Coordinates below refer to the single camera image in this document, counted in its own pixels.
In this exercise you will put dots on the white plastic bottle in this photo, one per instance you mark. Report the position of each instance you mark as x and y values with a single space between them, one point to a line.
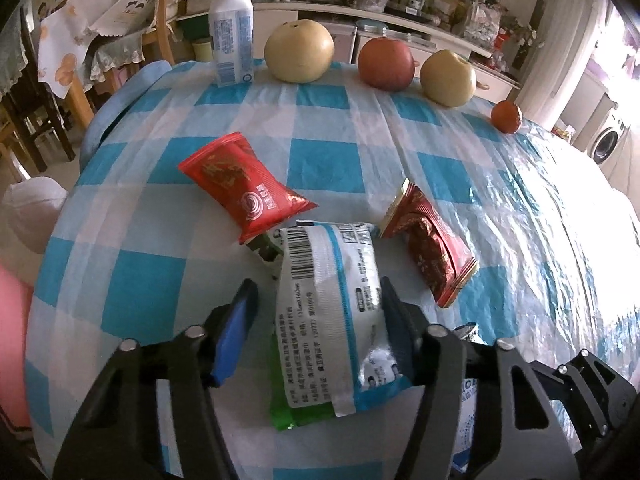
231 30

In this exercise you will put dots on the pink plastic bin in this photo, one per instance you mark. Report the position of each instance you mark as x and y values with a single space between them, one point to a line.
12 350

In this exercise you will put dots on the white blue-trimmed packet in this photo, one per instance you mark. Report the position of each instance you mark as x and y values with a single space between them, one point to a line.
325 310

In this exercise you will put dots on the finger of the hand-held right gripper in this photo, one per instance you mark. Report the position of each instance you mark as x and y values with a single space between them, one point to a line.
595 390

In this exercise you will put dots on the lace table cover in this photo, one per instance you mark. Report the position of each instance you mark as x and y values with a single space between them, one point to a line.
117 55

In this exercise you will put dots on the white curtain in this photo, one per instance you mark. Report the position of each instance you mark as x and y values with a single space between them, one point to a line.
555 35

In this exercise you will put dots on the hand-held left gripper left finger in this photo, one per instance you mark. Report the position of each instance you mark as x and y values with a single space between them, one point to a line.
232 340

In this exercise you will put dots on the yellow pear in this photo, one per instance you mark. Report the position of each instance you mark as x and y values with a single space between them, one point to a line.
447 78
299 51

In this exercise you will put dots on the red apple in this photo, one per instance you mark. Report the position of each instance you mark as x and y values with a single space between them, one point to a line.
386 64

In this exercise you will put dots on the green wrapper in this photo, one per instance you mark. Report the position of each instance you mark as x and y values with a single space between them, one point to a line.
292 415

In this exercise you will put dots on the blue white carton lying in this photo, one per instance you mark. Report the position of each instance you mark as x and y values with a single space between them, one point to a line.
465 420

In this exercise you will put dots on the white washing machine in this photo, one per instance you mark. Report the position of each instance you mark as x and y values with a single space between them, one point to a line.
607 140

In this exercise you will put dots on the white printed cloth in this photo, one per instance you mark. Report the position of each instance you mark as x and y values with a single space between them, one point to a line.
100 5

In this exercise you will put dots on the dark wooden chair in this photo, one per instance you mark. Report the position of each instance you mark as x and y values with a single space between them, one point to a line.
35 120

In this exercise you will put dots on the white cloth bundle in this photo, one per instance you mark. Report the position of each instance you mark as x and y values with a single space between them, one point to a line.
30 210

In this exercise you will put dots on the orange tangerine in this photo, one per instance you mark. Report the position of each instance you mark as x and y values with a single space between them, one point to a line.
506 116

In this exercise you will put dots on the red gold-edged snack packet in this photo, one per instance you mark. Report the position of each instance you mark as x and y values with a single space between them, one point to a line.
430 245

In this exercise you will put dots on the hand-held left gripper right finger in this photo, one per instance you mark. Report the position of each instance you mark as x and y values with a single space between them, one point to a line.
397 320

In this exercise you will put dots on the blue checked tablecloth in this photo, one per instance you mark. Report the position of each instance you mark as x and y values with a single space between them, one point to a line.
450 200

